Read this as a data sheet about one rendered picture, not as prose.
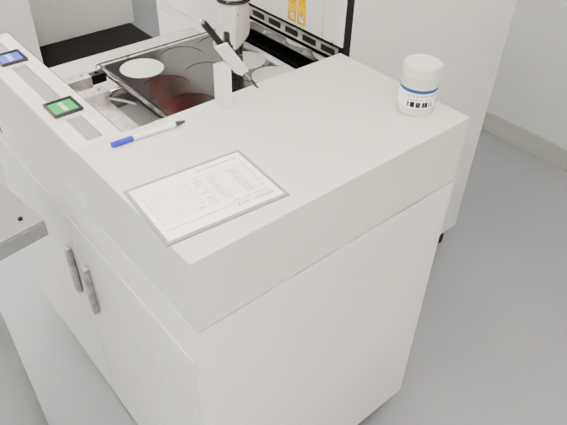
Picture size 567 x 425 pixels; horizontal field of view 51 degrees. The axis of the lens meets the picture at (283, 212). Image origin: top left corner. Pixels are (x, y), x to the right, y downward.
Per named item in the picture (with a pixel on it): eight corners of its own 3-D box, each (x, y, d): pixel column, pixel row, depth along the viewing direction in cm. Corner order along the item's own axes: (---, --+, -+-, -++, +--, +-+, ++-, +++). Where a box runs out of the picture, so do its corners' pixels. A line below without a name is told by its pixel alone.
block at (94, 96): (103, 95, 132) (100, 83, 130) (110, 102, 130) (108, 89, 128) (69, 107, 128) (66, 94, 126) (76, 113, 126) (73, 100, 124)
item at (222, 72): (237, 94, 117) (235, 29, 108) (250, 103, 115) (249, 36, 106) (212, 104, 114) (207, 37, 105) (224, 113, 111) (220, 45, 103)
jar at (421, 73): (413, 95, 118) (420, 50, 112) (440, 110, 114) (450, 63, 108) (388, 106, 115) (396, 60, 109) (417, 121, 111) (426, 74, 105)
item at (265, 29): (225, 35, 166) (224, 2, 160) (335, 98, 141) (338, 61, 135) (220, 37, 165) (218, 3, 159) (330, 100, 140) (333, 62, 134)
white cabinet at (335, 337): (207, 233, 230) (191, 27, 178) (396, 406, 174) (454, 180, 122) (45, 314, 198) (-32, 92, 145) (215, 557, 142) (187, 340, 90)
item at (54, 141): (22, 87, 147) (7, 32, 138) (135, 196, 115) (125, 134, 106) (-17, 98, 142) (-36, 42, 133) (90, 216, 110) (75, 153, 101)
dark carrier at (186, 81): (224, 31, 157) (224, 29, 157) (312, 80, 137) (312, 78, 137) (104, 67, 140) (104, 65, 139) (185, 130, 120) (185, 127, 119)
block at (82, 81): (87, 82, 137) (84, 70, 135) (94, 88, 135) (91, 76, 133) (53, 93, 133) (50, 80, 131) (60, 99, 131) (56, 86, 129)
